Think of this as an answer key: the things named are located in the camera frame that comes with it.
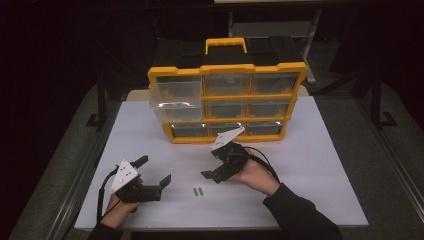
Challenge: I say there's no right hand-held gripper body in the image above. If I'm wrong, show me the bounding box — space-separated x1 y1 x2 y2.
210 125 250 184

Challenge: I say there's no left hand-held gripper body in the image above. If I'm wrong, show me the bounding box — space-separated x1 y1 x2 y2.
109 159 164 204

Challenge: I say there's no clear plastic organizer drawer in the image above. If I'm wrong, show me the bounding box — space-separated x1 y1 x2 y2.
148 79 204 123

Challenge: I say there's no yellow black organizer case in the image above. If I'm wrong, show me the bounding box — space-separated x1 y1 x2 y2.
147 37 308 145

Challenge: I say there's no person's right hand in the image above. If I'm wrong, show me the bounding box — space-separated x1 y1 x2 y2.
228 149 281 198

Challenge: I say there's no person's left hand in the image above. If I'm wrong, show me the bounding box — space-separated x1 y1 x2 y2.
99 176 144 229

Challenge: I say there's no grid of clear drawers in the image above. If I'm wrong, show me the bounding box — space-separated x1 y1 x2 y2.
166 72 299 138

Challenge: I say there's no black metal stand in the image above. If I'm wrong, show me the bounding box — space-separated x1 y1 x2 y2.
369 68 398 129
85 74 109 129

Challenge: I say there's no right hand-held gripper cable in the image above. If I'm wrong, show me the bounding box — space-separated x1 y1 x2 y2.
244 145 281 183

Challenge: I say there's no hand-held gripper cable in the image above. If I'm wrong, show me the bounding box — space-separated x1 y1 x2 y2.
96 166 120 223
244 145 281 183

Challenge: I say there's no left hand-held gripper cable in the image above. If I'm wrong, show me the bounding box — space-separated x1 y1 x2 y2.
96 166 120 223

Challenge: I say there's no aluminium rail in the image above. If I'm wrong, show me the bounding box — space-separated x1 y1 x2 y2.
46 99 123 240
353 96 424 214

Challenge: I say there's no white frame table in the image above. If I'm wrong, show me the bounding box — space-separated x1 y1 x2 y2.
228 9 323 84

